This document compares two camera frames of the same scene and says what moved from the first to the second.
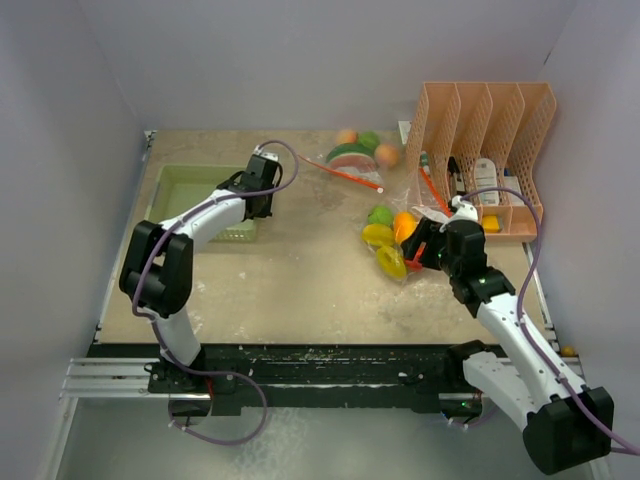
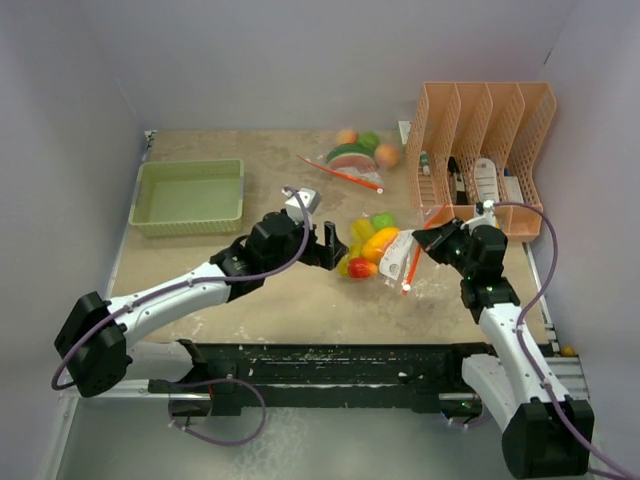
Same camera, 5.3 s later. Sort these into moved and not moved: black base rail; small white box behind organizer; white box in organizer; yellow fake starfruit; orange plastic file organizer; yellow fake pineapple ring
Moved: yellow fake pineapple ring; yellow fake starfruit
Not moved: black base rail; small white box behind organizer; white box in organizer; orange plastic file organizer
